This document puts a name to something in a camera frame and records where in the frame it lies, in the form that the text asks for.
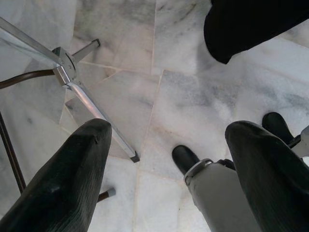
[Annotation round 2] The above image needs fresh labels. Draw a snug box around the black right robot foot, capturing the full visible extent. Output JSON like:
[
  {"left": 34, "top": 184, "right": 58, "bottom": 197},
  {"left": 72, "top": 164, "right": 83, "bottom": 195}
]
[{"left": 262, "top": 112, "right": 294, "bottom": 145}]

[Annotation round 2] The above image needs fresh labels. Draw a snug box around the black left robot foot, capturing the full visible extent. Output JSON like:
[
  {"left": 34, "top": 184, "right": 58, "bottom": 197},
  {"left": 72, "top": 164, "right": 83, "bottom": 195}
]
[{"left": 172, "top": 144, "right": 201, "bottom": 175}]

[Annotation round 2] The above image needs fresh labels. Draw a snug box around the marble top folding table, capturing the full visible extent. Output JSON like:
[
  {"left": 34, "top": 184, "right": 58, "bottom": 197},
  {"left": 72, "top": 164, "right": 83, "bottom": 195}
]
[{"left": 0, "top": 68, "right": 117, "bottom": 203}]

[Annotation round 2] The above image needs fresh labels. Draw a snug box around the black robot foot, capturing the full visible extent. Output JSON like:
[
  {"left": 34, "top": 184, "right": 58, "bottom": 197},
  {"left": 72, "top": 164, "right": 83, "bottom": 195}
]
[
  {"left": 172, "top": 144, "right": 201, "bottom": 175},
  {"left": 262, "top": 112, "right": 294, "bottom": 145}
]

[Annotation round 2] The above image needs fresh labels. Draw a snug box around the black t-shirt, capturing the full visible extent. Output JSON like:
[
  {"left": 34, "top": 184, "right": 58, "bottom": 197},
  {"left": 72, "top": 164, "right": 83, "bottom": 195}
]
[{"left": 203, "top": 0, "right": 309, "bottom": 65}]

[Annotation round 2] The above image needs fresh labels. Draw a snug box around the grey right robot leg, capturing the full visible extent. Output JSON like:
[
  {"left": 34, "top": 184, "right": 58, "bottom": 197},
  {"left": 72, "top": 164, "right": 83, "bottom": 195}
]
[{"left": 288, "top": 125, "right": 309, "bottom": 159}]

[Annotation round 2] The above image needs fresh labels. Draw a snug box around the silver metal clothes rack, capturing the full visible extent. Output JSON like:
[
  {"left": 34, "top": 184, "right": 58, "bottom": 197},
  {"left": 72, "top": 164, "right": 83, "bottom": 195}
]
[{"left": 0, "top": 16, "right": 141, "bottom": 163}]

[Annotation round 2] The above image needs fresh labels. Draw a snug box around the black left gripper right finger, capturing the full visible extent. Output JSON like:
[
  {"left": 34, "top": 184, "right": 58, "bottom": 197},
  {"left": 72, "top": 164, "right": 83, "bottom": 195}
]
[{"left": 225, "top": 120, "right": 309, "bottom": 232}]

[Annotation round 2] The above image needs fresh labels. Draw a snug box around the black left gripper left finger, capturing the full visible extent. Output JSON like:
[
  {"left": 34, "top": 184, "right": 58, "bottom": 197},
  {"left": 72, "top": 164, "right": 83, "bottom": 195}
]
[{"left": 0, "top": 117, "right": 113, "bottom": 232}]

